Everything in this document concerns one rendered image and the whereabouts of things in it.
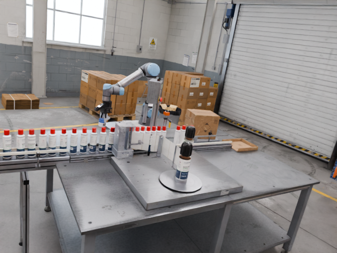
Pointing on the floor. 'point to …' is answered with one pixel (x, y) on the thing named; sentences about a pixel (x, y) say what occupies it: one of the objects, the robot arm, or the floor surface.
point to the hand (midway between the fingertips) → (102, 121)
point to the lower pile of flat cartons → (20, 101)
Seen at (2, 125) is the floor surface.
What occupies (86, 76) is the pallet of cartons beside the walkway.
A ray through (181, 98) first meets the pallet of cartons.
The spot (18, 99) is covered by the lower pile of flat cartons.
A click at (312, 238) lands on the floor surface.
